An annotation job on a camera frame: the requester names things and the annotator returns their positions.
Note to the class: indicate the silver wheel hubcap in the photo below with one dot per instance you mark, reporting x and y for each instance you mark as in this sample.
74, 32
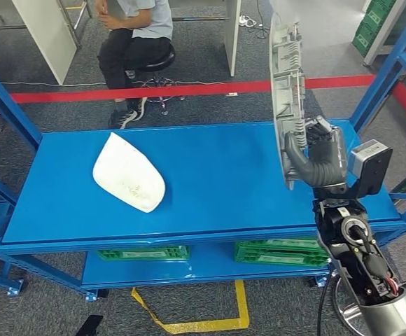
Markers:
285, 92

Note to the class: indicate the steel frame table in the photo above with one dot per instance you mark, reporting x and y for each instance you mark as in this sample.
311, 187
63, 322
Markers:
73, 21

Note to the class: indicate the green crate stack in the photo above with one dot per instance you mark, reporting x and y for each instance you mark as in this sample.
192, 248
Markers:
370, 25

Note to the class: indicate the yellow floor tape outline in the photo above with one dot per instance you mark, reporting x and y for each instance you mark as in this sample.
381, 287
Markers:
241, 306

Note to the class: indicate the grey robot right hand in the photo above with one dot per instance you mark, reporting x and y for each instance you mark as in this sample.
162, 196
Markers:
325, 162

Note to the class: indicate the person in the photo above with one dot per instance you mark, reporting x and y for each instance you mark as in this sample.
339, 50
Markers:
137, 46

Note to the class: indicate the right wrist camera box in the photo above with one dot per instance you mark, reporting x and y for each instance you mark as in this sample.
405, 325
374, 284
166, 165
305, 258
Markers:
373, 167

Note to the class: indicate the black flat object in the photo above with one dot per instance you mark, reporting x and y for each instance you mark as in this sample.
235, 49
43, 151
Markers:
90, 326

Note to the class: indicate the white mirror cover part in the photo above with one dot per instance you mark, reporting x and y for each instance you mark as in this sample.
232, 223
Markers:
129, 176

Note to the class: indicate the white panel table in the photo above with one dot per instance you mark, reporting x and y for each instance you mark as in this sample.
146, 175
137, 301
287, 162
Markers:
45, 32

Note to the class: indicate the white metal frame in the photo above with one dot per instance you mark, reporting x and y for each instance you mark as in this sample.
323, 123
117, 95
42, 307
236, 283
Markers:
386, 34

